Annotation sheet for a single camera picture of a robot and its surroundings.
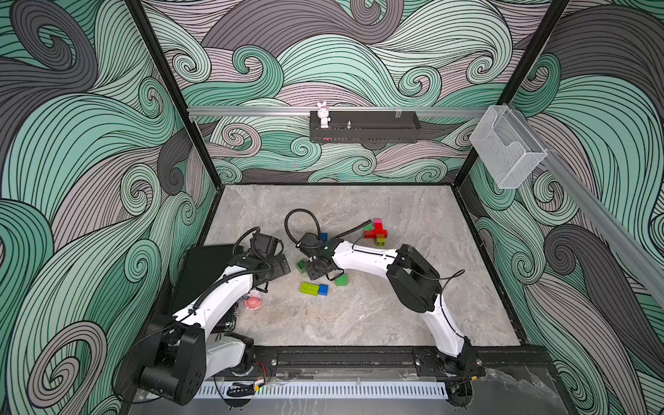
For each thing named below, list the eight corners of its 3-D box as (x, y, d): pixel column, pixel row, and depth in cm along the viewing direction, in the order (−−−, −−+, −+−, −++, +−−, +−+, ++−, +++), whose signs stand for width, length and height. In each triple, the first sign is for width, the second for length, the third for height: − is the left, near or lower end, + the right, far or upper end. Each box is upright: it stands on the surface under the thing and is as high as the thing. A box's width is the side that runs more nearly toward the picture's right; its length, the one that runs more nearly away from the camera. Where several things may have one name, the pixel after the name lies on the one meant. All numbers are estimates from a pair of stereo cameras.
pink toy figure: (244, 309, 85) (243, 307, 83) (247, 297, 88) (245, 294, 86) (261, 309, 85) (259, 307, 83) (263, 297, 88) (262, 294, 86)
